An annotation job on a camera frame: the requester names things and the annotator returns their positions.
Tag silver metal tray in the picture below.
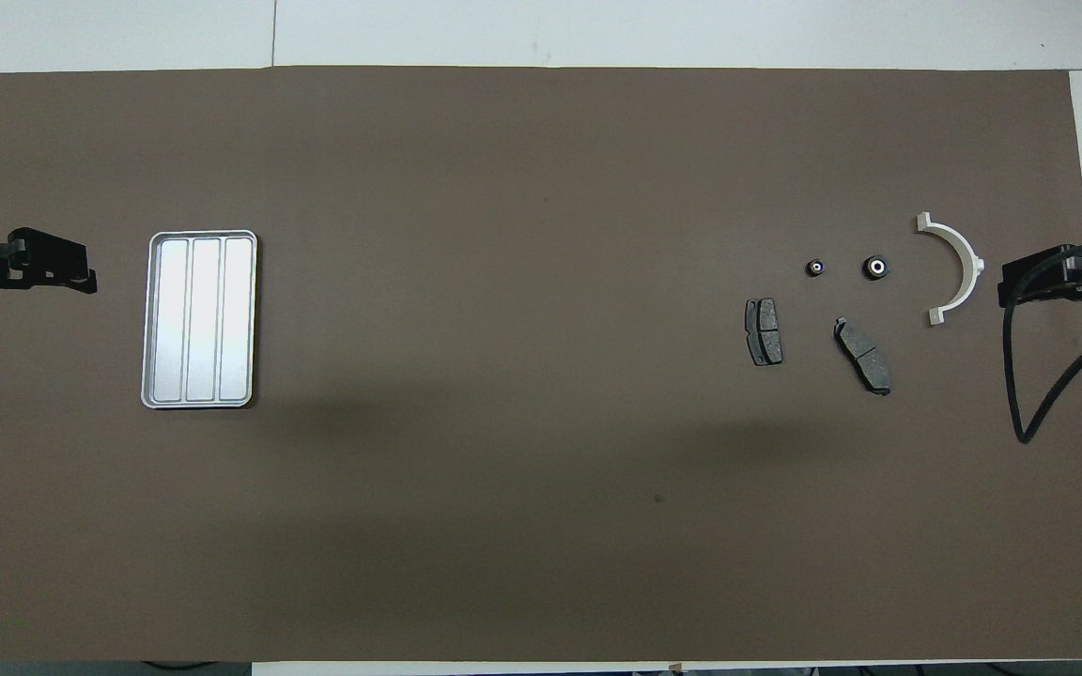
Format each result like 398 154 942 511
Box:
140 230 258 410

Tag long dark brake pad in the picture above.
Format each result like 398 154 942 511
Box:
832 317 892 397

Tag short dark brake pad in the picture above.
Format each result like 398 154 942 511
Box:
744 298 784 367

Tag brown table mat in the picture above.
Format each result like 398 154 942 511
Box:
0 66 1082 663

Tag white semicircular plastic bracket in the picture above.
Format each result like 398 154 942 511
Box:
915 212 985 328

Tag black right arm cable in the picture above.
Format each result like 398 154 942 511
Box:
1001 239 1082 445

